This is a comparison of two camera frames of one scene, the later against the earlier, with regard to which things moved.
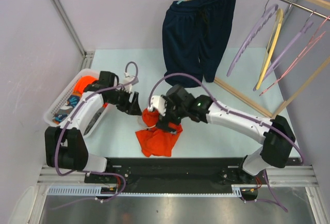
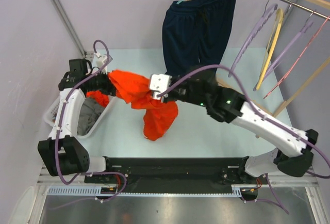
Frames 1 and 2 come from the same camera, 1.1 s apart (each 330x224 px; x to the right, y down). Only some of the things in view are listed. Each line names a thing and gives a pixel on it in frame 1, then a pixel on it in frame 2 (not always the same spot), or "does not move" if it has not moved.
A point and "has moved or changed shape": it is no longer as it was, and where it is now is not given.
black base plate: (174, 175) does not move
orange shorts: (154, 142) has moved or changed shape
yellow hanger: (279, 20) does not move
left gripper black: (131, 108) -> (109, 88)
